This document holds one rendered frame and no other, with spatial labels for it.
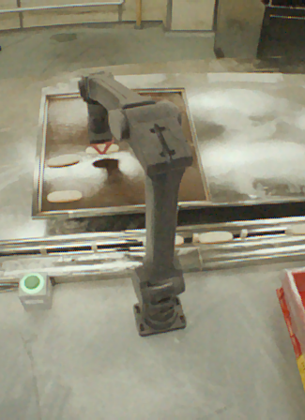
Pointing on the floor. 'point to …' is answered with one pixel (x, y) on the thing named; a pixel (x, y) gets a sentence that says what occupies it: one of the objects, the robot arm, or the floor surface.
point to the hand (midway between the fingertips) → (101, 147)
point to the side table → (150, 353)
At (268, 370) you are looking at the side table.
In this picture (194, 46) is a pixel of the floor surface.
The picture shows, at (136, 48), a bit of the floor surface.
